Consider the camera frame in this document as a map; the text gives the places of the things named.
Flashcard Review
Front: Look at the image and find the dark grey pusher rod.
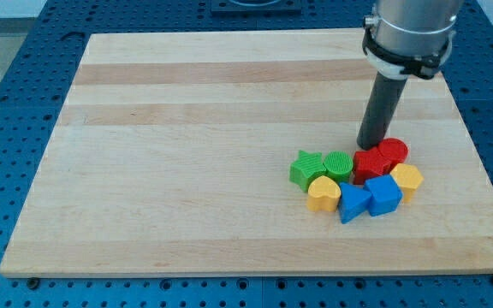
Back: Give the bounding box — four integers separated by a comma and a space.
357, 73, 407, 151

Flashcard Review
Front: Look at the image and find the green star block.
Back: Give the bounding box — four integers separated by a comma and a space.
289, 150, 327, 193

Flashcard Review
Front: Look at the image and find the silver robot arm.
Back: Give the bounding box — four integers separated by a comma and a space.
357, 0, 463, 150

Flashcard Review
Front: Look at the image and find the red cylinder block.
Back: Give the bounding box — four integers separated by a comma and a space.
377, 138, 409, 171

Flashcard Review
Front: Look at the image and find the blue cube block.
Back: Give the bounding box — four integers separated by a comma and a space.
364, 175, 403, 216

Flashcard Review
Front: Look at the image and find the wooden board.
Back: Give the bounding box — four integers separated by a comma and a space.
0, 29, 493, 278

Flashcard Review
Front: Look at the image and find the yellow heart block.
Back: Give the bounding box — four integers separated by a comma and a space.
306, 175, 342, 212

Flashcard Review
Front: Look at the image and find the green cylinder block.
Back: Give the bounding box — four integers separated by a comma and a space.
323, 151, 353, 183

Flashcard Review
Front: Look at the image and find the red star block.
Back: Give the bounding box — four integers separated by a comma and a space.
353, 147, 391, 185

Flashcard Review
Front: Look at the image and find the blue triangle block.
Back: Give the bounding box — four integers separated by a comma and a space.
338, 182, 372, 224

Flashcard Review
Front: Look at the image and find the yellow hexagon block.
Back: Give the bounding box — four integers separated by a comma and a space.
389, 163, 424, 203

